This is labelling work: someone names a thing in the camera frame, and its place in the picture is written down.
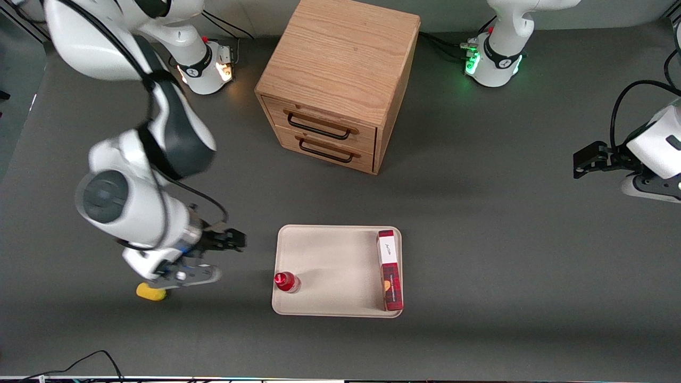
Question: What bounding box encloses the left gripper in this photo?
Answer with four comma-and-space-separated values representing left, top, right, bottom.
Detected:
573, 104, 681, 180

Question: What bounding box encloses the red coke bottle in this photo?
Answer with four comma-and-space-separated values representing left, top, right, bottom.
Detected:
273, 271, 302, 294

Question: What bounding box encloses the yellow sponge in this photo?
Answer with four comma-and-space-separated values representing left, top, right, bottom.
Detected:
136, 282, 167, 302

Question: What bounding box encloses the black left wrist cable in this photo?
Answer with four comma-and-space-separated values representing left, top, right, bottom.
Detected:
610, 80, 681, 156

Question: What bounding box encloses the beige rectangular tray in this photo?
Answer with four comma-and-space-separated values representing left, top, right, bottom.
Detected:
271, 224, 403, 319

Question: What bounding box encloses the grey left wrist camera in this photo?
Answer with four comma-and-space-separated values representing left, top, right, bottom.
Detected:
619, 173, 681, 204

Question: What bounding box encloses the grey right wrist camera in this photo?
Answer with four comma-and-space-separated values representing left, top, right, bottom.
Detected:
157, 263, 222, 289

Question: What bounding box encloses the black arm base cable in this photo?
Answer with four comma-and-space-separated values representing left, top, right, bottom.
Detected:
202, 11, 256, 68
419, 16, 498, 62

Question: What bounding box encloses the black looped cable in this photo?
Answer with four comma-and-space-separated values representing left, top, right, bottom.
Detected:
663, 48, 681, 89

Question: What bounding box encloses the red tartan cookie box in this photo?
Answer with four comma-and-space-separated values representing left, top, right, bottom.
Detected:
376, 229, 404, 312

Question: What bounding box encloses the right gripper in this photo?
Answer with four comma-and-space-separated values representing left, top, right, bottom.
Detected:
122, 228, 248, 281

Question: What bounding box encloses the black right arm base cable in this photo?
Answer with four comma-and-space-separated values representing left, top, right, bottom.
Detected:
202, 11, 256, 68

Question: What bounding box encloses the wooden drawer cabinet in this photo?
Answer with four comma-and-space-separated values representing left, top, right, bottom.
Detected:
254, 0, 421, 176

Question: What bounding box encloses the black left arm base cable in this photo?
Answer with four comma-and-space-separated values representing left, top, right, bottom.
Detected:
419, 16, 498, 62

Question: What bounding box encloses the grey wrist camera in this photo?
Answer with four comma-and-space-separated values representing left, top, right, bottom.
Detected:
157, 263, 222, 289
619, 173, 681, 204

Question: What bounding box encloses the black cable at table edge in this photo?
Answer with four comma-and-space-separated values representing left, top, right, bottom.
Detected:
19, 349, 124, 383

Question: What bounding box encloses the black drawer handle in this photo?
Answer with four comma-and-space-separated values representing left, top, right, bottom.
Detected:
295, 135, 361, 164
283, 109, 359, 141

